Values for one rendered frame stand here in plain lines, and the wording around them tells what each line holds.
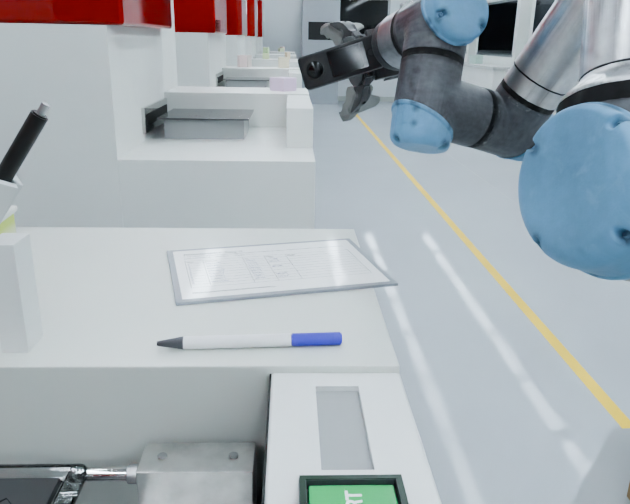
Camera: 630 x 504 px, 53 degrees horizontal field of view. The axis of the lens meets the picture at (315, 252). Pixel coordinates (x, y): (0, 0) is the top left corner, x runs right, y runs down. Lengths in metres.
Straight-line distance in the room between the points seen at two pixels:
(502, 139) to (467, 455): 1.38
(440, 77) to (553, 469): 1.52
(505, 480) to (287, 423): 1.61
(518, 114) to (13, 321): 0.60
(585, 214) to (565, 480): 1.63
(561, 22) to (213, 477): 0.60
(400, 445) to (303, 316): 0.18
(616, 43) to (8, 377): 0.50
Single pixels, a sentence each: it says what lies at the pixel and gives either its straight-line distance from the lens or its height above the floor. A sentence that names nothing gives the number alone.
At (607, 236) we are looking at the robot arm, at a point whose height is 1.07.
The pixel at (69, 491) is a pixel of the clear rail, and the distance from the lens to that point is 0.47.
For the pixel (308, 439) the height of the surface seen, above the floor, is 0.96.
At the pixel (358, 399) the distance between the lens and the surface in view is 0.44.
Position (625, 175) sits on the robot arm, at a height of 1.11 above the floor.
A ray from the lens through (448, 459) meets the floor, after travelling 2.03.
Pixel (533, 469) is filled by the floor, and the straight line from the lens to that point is 2.06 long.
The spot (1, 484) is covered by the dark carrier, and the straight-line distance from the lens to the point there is 0.50.
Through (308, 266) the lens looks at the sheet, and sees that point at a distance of 0.64.
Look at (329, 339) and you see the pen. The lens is 0.49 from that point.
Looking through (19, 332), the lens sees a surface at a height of 0.98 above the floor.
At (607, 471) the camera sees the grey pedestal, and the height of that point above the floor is 0.82.
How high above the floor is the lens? 1.19
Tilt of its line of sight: 19 degrees down
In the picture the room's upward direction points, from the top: 1 degrees clockwise
